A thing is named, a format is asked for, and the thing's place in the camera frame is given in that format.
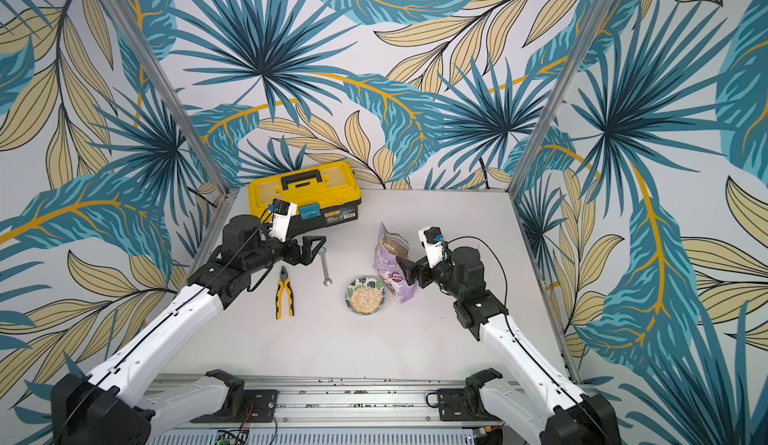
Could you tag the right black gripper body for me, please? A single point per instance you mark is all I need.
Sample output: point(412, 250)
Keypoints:
point(419, 271)

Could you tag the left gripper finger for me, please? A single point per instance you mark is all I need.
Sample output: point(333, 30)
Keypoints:
point(313, 241)
point(309, 253)

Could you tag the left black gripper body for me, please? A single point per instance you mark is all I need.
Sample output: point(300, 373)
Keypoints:
point(275, 251)

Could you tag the purple oats bag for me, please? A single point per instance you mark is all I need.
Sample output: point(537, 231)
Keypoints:
point(391, 246)

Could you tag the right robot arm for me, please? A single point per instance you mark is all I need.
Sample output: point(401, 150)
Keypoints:
point(546, 407)

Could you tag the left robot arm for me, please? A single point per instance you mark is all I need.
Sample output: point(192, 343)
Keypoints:
point(108, 405)

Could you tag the green leaf pattern bowl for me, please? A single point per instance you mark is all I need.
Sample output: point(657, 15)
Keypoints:
point(365, 295)

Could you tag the yellow black pliers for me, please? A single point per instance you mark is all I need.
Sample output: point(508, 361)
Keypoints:
point(284, 298)

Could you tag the silver open-end wrench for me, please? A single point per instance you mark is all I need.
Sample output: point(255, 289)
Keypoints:
point(327, 281)

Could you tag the yellow black toolbox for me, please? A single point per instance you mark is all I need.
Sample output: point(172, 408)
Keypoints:
point(326, 195)

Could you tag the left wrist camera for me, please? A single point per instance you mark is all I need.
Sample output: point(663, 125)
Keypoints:
point(282, 214)

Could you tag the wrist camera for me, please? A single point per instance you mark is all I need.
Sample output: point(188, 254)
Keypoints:
point(435, 247)
point(282, 214)

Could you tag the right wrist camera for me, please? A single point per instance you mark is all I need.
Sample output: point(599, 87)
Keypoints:
point(435, 247)

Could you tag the aluminium mounting rail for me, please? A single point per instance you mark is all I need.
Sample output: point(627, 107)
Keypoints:
point(375, 407)

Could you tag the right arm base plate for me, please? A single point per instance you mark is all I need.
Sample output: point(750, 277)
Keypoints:
point(463, 405)

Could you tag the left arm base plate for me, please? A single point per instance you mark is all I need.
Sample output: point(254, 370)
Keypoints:
point(252, 406)

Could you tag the left aluminium frame post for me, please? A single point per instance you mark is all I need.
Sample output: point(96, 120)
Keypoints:
point(118, 10)

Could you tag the aluminium frame post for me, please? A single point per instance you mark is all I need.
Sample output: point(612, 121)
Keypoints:
point(118, 10)
point(581, 45)

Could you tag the right aluminium frame post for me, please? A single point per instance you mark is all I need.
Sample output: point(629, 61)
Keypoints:
point(581, 45)

